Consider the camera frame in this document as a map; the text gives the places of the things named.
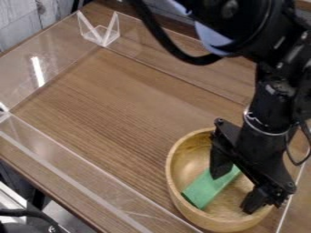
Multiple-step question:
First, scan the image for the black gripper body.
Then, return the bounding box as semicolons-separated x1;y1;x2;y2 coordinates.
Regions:
210;118;296;208

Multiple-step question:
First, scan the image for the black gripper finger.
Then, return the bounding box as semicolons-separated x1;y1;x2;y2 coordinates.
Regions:
240;186;274;215
210;147;234;179

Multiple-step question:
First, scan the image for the green rectangular block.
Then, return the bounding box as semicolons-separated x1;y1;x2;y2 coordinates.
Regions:
182;167;240;209

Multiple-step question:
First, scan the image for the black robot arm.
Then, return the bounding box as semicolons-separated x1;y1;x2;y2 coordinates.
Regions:
128;0;311;214

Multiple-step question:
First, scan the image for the brown wooden bowl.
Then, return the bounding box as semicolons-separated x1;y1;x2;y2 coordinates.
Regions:
166;128;272;233

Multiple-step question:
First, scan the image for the clear acrylic corner bracket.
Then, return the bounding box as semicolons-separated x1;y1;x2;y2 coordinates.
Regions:
76;11;120;47

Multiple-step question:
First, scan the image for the black cable bottom left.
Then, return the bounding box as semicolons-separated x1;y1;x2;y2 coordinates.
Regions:
0;208;60;233

